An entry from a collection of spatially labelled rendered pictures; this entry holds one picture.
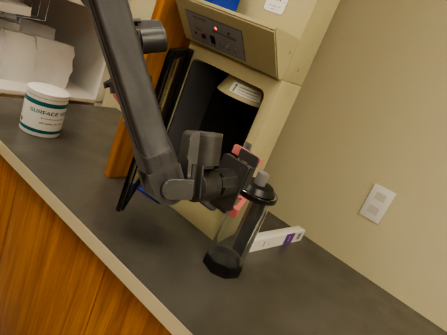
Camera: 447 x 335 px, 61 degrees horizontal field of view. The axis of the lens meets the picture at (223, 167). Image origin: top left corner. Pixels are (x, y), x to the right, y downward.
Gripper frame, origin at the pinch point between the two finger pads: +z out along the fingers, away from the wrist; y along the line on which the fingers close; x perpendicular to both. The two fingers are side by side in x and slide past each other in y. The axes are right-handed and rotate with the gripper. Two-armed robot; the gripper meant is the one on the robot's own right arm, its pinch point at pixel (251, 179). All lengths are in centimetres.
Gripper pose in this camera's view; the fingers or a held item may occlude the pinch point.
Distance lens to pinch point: 83.6
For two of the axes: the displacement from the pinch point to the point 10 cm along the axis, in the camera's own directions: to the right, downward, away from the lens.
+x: -7.3, -4.7, 5.0
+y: 3.6, -8.8, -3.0
